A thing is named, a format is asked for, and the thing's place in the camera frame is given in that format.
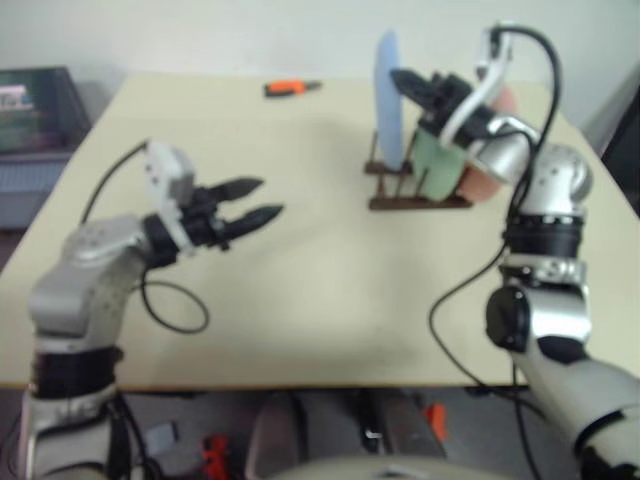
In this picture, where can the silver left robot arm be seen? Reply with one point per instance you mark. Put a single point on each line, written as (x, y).
(75, 290)

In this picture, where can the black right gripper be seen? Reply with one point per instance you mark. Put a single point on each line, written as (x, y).
(445, 95)

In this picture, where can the small red object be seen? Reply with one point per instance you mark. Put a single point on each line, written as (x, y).
(216, 455)

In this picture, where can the brown wooden dish rack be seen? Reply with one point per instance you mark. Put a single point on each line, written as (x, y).
(415, 204)

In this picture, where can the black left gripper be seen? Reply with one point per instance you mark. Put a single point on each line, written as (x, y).
(202, 220)

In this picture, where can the small grey floor object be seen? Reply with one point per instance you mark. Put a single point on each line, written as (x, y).
(164, 439)

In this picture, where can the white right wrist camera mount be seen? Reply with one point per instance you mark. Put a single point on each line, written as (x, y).
(470, 102)

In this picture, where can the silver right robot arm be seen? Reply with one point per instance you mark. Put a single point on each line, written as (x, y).
(555, 310)

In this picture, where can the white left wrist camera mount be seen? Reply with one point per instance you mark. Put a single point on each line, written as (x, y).
(167, 170)

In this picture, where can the small orange part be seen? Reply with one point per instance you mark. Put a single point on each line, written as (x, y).
(435, 422)

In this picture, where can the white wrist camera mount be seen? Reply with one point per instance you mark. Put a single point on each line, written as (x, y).
(470, 102)
(167, 170)

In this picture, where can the pink plate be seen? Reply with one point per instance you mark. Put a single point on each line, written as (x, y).
(477, 187)

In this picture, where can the black object beside table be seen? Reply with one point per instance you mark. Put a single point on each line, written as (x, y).
(625, 140)

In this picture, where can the orange and black hand tool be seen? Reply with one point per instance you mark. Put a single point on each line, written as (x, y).
(285, 88)

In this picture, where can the green plate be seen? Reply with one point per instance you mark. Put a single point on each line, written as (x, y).
(437, 170)

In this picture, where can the grey robot torso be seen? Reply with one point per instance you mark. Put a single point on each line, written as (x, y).
(370, 470)

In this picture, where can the dark crate with printed box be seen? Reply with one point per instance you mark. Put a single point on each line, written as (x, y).
(35, 110)

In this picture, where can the blue plate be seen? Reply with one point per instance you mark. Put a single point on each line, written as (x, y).
(389, 100)

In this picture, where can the dark grey rounded shape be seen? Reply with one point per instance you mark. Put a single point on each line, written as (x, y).
(325, 425)

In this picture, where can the grey plastic crate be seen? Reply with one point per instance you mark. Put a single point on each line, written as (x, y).
(25, 185)

